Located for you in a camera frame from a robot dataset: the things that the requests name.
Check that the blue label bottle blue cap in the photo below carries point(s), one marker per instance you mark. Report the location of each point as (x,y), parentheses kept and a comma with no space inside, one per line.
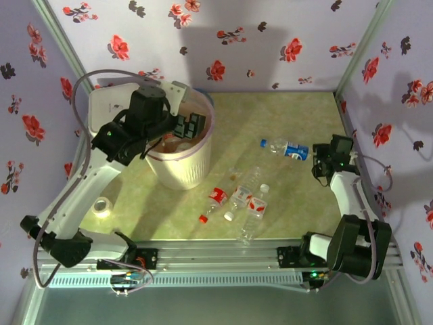
(294,150)

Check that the clear bottle red swoosh label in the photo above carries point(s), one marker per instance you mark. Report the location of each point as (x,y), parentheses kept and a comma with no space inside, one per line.
(257,204)

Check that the clear bottle red cola label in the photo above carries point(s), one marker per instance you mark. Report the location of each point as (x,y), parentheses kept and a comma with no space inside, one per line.
(218,196)

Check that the tall clear bottle white-red label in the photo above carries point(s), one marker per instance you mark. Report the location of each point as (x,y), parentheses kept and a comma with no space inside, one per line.
(242,193)

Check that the white ribbed plastic bin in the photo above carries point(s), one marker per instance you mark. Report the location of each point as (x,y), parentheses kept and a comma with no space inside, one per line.
(182,172)

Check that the white square lidded box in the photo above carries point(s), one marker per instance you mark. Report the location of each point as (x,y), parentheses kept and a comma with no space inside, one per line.
(105,101)

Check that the small circuit board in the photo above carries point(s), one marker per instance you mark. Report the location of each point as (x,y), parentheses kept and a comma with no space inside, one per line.
(125,280)
(314,276)

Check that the clear tape roll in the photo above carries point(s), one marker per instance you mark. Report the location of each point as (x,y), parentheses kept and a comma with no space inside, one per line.
(101,206)

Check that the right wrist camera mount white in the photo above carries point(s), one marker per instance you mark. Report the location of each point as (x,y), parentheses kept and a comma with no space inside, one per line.
(354,156)

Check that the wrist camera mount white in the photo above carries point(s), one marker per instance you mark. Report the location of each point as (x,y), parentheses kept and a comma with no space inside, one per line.
(174,93)
(354,156)

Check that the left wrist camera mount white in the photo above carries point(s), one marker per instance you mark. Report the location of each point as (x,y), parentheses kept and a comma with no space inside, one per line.
(174,93)

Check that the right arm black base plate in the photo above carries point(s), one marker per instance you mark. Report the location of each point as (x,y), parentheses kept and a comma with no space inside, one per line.
(287,257)

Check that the aluminium frame post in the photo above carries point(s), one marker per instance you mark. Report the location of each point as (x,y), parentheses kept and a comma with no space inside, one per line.
(366,40)
(64,40)

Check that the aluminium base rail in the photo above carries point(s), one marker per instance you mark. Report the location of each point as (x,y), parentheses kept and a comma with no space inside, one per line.
(216,254)

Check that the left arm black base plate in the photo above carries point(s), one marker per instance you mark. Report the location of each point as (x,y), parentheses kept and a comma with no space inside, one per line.
(149,259)

